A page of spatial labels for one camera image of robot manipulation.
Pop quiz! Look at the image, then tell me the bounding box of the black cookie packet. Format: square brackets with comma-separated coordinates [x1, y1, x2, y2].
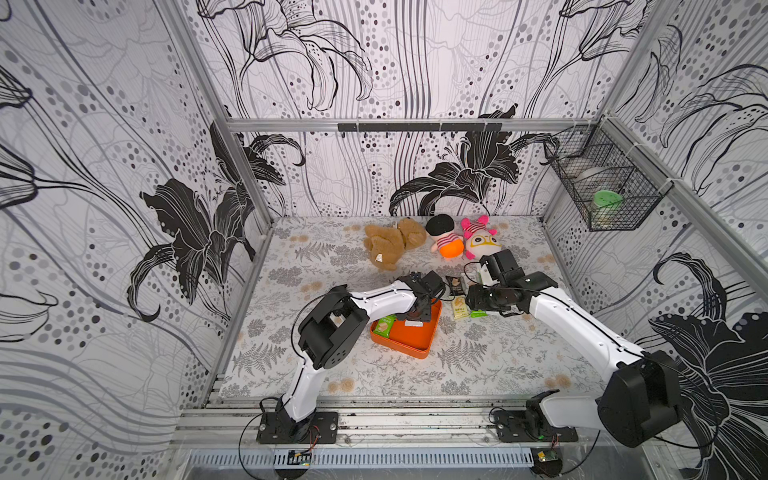
[445, 275, 466, 297]

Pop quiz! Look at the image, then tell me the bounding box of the cream cookie packet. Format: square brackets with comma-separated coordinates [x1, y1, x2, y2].
[451, 296, 471, 320]

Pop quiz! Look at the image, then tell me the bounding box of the orange plastic storage box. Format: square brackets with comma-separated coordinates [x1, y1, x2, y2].
[369, 302, 442, 360]

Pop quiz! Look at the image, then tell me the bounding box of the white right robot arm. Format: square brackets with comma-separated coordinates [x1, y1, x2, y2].
[466, 249, 683, 447]

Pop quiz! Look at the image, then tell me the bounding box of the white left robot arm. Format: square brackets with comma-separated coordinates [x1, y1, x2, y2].
[277, 271, 446, 426]

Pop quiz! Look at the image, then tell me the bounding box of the brown teddy bear plush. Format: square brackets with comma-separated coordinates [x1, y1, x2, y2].
[363, 218, 427, 271]

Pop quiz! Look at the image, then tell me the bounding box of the orange pink black-haired doll plush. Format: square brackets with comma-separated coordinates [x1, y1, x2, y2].
[425, 214, 464, 259]

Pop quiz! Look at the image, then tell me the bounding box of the white pink owl plush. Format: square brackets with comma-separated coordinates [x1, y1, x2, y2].
[461, 215, 503, 261]

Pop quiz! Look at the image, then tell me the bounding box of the green lidded cup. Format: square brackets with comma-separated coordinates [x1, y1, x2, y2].
[590, 190, 624, 230]

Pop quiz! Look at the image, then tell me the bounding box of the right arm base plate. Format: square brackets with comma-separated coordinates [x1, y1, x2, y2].
[488, 407, 579, 445]

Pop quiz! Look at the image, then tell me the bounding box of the aluminium front rail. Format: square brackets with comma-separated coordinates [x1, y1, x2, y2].
[173, 395, 661, 448]

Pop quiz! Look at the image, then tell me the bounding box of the black wire wall basket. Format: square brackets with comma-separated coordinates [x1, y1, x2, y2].
[544, 125, 674, 232]

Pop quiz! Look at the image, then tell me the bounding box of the white slotted cable duct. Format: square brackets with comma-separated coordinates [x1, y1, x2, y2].
[188, 446, 534, 470]

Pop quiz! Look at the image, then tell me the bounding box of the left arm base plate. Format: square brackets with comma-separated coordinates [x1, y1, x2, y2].
[257, 411, 339, 446]

